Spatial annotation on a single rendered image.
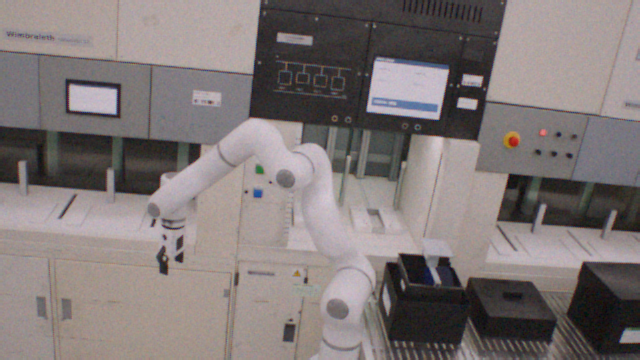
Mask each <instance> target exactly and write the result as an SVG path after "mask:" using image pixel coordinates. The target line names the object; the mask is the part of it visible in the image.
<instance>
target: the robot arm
mask: <svg viewBox="0 0 640 360"><path fill-rule="evenodd" d="M251 156H256V157H257V158H258V159H259V161H260V163H261V164H262V166H263V169H264V171H265V173H266V175H267V176H268V178H269V179H270V181H271V182H272V184H273V185H275V186H276V187H278V188H279V189H281V190H285V191H288V192H296V191H299V190H301V194H302V215H303V219H304V223H305V225H306V228H307V230H308V233H309V235H311V238H312V240H313V242H314V244H315V246H316V248H317V249H318V251H319V252H320V253H321V254H322V255H323V256H325V257H326V258H327V259H328V260H329V261H330V263H331V265H332V266H333V270H334V275H335V276H334V277H333V279H332V280H331V281H330V283H329V284H328V286H327V287H326V289H325V291H324V293H323V296H322V299H321V304H320V313H321V316H322V319H323V321H324V327H323V333H322V339H321V345H320V351H319V358H318V360H358V355H359V350H360V345H361V340H362V334H363V327H362V324H361V323H360V322H361V315H362V311H363V308H364V306H365V304H366V302H367V300H368V298H369V297H370V295H371V293H373V291H374V289H375V286H376V275H375V271H374V269H373V267H372V265H371V263H370V262H369V260H368V259H366V258H365V256H364V255H363V254H362V253H361V251H360V250H359V249H358V248H357V247H356V246H355V245H354V243H353V242H352V241H351V239H350V238H349V235H348V233H347V231H346V229H345V227H344V224H343V221H342V219H341V216H340V214H339V211H338V207H336V204H335V199H334V194H333V182H332V170H331V166H330V162H329V159H328V157H327V154H326V152H325V151H324V150H323V148H322V147H320V146H319V145H317V144H313V143H306V144H302V145H300V146H298V147H296V148H295V149H293V150H292V151H289V150H288V149H287V147H286V145H285V143H284V139H282V136H281V134H280V132H279V131H278V130H277V129H276V128H275V127H274V126H273V124H271V123H269V122H267V121H265V120H263V119H259V118H253V119H248V120H246V121H244V123H243V124H241V125H240V126H238V127H237V128H236V129H235V130H233V131H232V132H231V133H230V134H228V135H227V136H226V137H225V138H223V139H222V140H221V141H220V142H218V143H217V144H216V145H214V146H212V147H211V148H210V149H209V151H208V152H206V153H205V154H204V155H203V156H202V157H200V158H199V159H198V160H197V161H196V162H194V163H193V164H191V165H190V166H189V167H187V168H186V169H184V170H183V171H181V172H180V173H179V172H168V173H165V174H163V175H162V177H161V188H160V189H159V190H158V191H157V192H156V193H155V194H154V195H152V196H151V198H150V199H149V200H148V202H147V207H146V208H147V212H148V214H149V215H150V216H151V217H153V218H156V219H158V220H160V223H161V226H162V228H161V233H160V240H159V252H158V253H157V255H156V258H157V261H158V263H159V273H160V274H162V275H165V276H167V275H168V265H167V264H168V261H169V257H170V258H173V257H174V256H175V259H174V261H175V262H178V263H181V264H182V263H183V258H184V250H185V248H186V244H187V232H186V221H187V202H188V201H190V200H191V199H193V198H194V197H196V196H197V195H199V194H200V193H202V192H203V191H205V190H206V189H208V188H209V187H211V186H212V185H214V184H215V183H217V181H218V180H221V179H222V178H223V177H225V176H226V175H227V174H229V173H230V172H231V171H233V170H234V169H235V168H237V167H238V166H239V165H241V164H242V163H243V162H245V161H246V160H247V159H249V158H250V157H251ZM165 252H166V254H167V255H166V254H164V253H165ZM163 256H165V257H166V259H165V260H164V259H163Z"/></svg>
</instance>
